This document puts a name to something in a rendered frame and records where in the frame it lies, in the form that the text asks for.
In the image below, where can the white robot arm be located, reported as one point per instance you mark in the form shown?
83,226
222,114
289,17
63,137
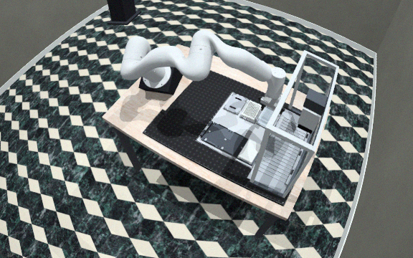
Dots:
140,61

